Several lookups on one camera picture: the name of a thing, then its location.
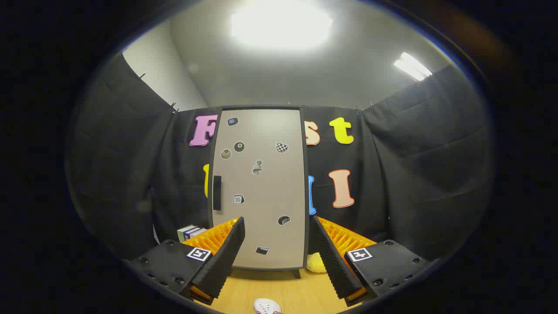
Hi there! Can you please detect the dark grey shoe cabinet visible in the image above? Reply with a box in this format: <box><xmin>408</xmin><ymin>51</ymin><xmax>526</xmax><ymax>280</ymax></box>
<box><xmin>208</xmin><ymin>105</ymin><xmax>310</xmax><ymax>280</ymax></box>

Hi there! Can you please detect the grey shoe cabinet door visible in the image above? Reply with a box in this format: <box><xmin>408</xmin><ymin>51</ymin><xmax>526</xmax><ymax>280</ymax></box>
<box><xmin>212</xmin><ymin>108</ymin><xmax>306</xmax><ymax>269</ymax></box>

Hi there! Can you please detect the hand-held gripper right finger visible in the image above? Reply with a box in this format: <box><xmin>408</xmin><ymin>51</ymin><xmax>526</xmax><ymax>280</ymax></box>
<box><xmin>309</xmin><ymin>215</ymin><xmax>432</xmax><ymax>308</ymax></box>

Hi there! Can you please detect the yellow plush toy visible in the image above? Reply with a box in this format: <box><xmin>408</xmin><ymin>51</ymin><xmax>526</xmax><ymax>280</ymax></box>
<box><xmin>306</xmin><ymin>253</ymin><xmax>327</xmax><ymax>273</ymax></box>

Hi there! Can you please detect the large ceiling light panel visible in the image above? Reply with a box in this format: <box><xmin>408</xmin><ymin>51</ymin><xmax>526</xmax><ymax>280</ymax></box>
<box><xmin>230</xmin><ymin>0</ymin><xmax>334</xmax><ymax>51</ymax></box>

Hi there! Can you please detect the white canvas shoe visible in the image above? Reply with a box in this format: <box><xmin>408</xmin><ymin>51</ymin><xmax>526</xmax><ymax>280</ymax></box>
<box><xmin>254</xmin><ymin>298</ymin><xmax>282</xmax><ymax>314</ymax></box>

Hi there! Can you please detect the black backdrop cloth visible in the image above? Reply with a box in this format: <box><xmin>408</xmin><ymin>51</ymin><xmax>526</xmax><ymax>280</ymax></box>
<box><xmin>65</xmin><ymin>52</ymin><xmax>495</xmax><ymax>262</ymax></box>

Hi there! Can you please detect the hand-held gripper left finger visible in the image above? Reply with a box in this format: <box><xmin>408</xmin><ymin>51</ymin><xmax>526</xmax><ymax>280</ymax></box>
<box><xmin>126</xmin><ymin>217</ymin><xmax>245</xmax><ymax>306</ymax></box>

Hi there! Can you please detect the narrow ceiling light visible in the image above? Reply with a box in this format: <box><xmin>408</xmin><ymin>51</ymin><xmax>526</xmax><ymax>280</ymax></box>
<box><xmin>394</xmin><ymin>51</ymin><xmax>433</xmax><ymax>82</ymax></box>

